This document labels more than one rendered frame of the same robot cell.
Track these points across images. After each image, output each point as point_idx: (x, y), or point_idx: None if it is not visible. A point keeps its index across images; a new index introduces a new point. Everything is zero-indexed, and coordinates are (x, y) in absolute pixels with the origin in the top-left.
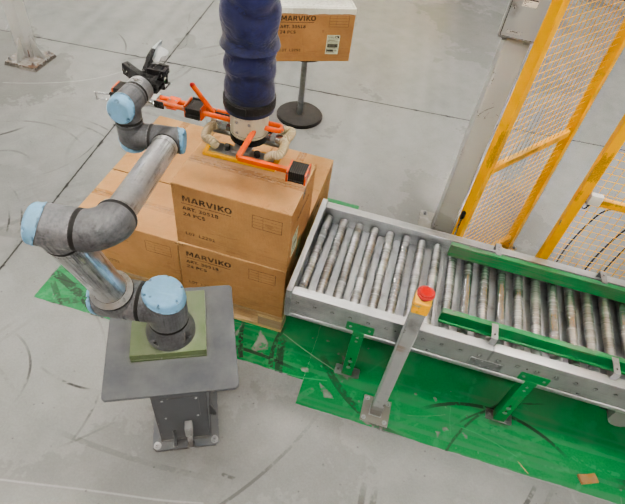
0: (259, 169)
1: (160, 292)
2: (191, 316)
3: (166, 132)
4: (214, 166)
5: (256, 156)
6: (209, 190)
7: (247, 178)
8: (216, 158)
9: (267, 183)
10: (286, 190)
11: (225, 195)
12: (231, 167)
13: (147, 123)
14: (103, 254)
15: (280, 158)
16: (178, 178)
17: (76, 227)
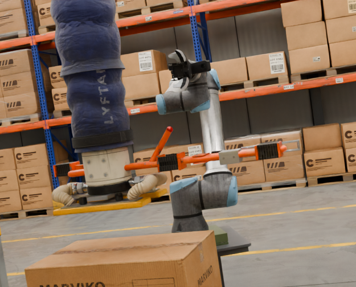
0: (105, 253)
1: (184, 179)
2: (174, 228)
3: (167, 91)
4: (163, 244)
5: None
6: (166, 234)
7: (121, 246)
8: (162, 248)
9: (97, 247)
10: (75, 249)
11: (147, 235)
12: (141, 247)
13: (184, 91)
14: (202, 124)
15: None
16: (205, 232)
17: None
